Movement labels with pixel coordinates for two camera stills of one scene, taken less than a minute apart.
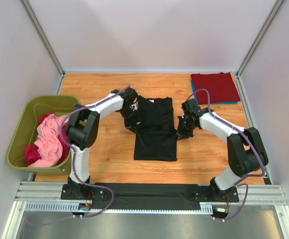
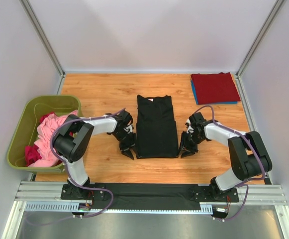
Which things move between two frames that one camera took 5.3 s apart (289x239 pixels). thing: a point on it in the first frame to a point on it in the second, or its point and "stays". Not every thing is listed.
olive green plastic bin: (26, 134) stays
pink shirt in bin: (48, 145) stays
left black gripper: (131, 119) to (126, 145)
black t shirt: (155, 138) stays
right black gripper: (183, 128) to (188, 145)
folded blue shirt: (202, 103) stays
